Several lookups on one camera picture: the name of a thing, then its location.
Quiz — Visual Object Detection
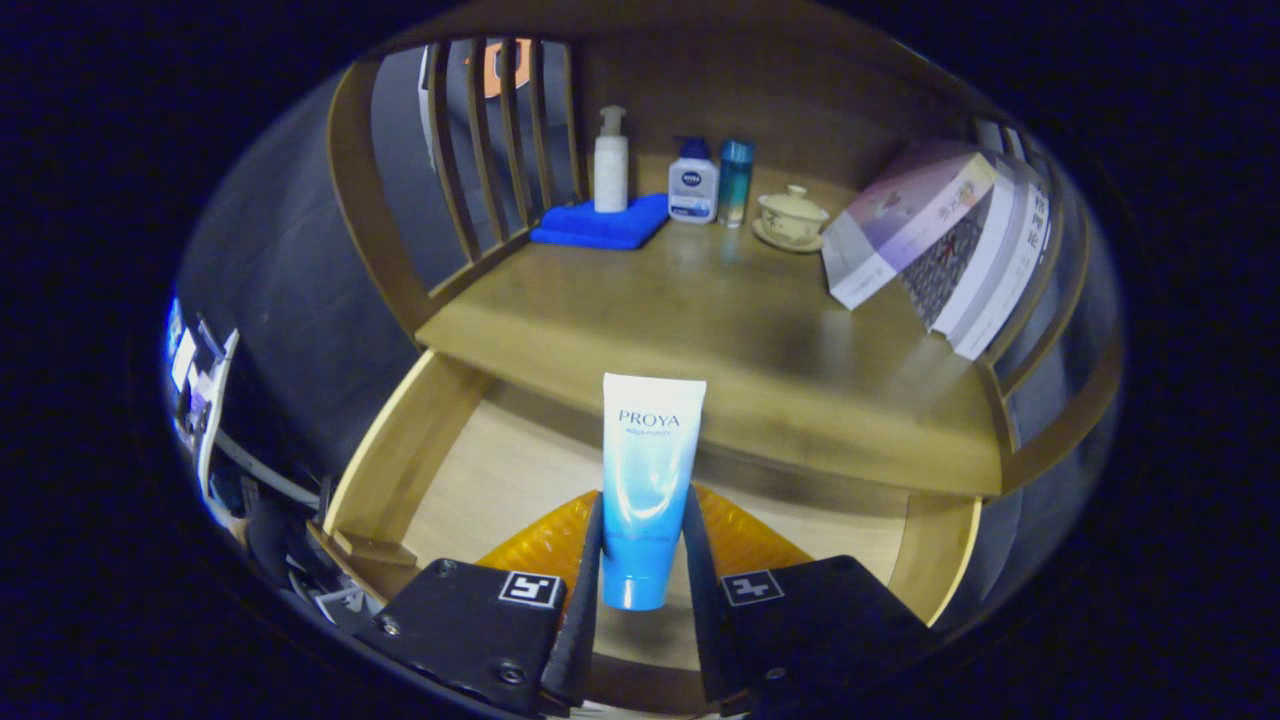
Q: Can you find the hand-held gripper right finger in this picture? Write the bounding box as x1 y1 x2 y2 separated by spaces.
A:
683 483 941 718

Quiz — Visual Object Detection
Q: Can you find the wooden drawer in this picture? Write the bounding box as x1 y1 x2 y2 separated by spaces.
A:
305 348 984 716

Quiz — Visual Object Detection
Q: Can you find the teal bottle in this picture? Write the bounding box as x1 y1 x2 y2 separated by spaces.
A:
717 139 756 229

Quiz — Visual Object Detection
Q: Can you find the blue folded cloth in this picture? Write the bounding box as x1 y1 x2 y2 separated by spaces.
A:
529 193 671 251

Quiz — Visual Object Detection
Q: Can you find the purple and white book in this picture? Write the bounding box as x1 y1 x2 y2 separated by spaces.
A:
820 140 999 311

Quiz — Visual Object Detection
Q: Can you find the wooden cabinet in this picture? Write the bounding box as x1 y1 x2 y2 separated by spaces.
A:
325 0 1126 501

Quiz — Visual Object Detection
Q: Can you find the beige lidded teacup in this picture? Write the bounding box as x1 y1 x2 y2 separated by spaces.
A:
751 185 831 254

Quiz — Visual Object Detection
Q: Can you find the blue and white tube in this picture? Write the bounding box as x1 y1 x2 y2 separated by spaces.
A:
601 372 708 612

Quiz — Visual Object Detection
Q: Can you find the white desk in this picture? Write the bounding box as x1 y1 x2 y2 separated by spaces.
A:
165 295 243 501

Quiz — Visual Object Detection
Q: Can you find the dark patterned book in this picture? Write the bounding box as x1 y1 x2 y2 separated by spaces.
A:
897 190 996 331

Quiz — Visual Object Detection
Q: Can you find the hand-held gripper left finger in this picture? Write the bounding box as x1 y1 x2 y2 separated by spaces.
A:
352 490 606 718

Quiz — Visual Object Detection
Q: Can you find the white pump bottle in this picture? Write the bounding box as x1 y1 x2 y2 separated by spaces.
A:
593 105 631 214

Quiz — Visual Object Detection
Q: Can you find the white bottle with blue cap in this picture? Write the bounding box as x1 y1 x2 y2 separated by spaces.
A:
667 137 721 225

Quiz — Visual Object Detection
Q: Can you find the wooden countertop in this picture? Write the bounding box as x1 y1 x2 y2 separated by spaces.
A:
415 195 1004 498

